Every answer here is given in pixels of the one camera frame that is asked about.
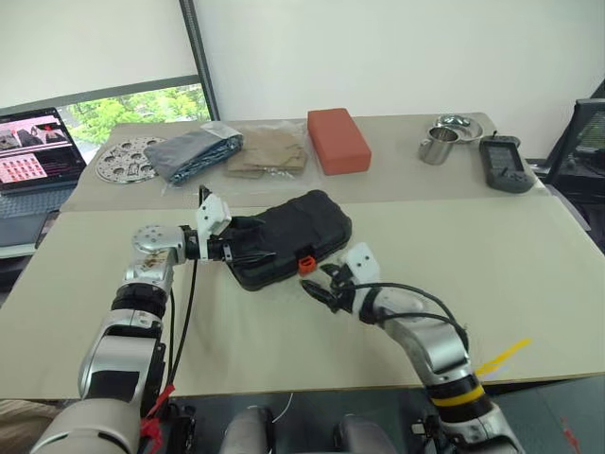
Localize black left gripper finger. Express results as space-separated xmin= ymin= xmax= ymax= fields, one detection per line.
xmin=225 ymin=252 xmax=279 ymax=268
xmin=229 ymin=216 xmax=269 ymax=241

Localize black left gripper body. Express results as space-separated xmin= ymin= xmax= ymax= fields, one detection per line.
xmin=206 ymin=225 xmax=241 ymax=266

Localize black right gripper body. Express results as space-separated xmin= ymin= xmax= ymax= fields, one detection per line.
xmin=329 ymin=266 xmax=359 ymax=315

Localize black plastic tool case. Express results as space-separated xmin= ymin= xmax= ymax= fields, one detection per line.
xmin=225 ymin=188 xmax=354 ymax=293

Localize cardboard pieces in clear bag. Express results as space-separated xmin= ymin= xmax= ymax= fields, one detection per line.
xmin=221 ymin=120 xmax=313 ymax=182

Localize grey cloth in clear bag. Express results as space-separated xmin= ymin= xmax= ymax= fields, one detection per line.
xmin=143 ymin=123 xmax=246 ymax=186

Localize red rectangular block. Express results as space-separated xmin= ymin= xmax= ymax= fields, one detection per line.
xmin=306 ymin=108 xmax=373 ymax=177

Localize round perforated metal disc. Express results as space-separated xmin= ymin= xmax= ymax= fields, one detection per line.
xmin=94 ymin=134 xmax=167 ymax=184

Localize grey rounded shape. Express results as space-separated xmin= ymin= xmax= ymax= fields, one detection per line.
xmin=333 ymin=413 xmax=397 ymax=454
xmin=220 ymin=406 xmax=285 ymax=454

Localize stainless steel cup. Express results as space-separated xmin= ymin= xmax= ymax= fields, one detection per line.
xmin=417 ymin=126 xmax=462 ymax=166

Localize red tape strip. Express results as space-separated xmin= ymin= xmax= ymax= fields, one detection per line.
xmin=140 ymin=384 xmax=177 ymax=442

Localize stainless steel bowl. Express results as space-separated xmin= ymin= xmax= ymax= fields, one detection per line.
xmin=433 ymin=113 xmax=485 ymax=146

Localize black handheld device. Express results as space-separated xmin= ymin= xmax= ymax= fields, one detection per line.
xmin=477 ymin=131 xmax=534 ymax=194

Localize open laptop computer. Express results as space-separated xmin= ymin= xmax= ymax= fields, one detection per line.
xmin=0 ymin=106 xmax=89 ymax=247

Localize black mesh chair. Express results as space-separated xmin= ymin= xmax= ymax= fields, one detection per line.
xmin=545 ymin=97 xmax=605 ymax=223

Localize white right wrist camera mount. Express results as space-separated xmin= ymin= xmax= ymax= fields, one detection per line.
xmin=341 ymin=241 xmax=381 ymax=323

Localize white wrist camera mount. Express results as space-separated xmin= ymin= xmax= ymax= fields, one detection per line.
xmin=195 ymin=192 xmax=233 ymax=262
xmin=341 ymin=241 xmax=381 ymax=323

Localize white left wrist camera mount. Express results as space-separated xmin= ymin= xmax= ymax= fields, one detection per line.
xmin=195 ymin=192 xmax=233 ymax=262

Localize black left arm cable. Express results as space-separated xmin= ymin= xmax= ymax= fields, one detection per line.
xmin=165 ymin=257 xmax=200 ymax=394

